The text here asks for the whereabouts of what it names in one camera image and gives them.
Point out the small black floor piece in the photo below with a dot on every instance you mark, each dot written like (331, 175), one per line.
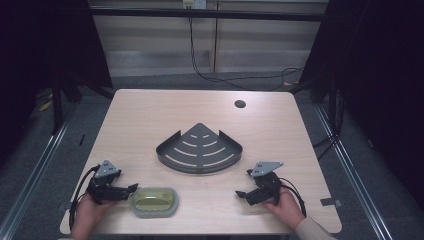
(82, 139)

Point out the black horizontal bar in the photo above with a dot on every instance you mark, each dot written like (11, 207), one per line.
(206, 14)

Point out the person's right hand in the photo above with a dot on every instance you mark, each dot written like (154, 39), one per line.
(288, 208)

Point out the person's left hand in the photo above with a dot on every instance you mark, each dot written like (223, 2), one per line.
(87, 213)

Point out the grey soap dish yellow insert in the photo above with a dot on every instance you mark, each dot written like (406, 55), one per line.
(154, 202)

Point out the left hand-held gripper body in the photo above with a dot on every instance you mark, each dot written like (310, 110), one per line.
(106, 170)

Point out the dark grey corner shelf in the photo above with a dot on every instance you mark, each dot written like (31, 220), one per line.
(199, 153)

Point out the black metal stand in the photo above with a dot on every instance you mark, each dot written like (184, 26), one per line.
(57, 106)

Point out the round grey table grommet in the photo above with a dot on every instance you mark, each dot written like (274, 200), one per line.
(240, 103)

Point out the white wall socket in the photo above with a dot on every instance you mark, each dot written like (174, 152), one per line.
(195, 4)

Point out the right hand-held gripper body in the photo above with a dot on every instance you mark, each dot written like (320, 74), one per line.
(266, 186)

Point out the metal floor rail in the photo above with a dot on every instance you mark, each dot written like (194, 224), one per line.
(31, 173)
(356, 180)

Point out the black curtain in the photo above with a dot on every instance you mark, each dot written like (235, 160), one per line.
(40, 50)
(380, 66)

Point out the grey tape piece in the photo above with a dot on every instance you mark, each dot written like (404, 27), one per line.
(328, 202)

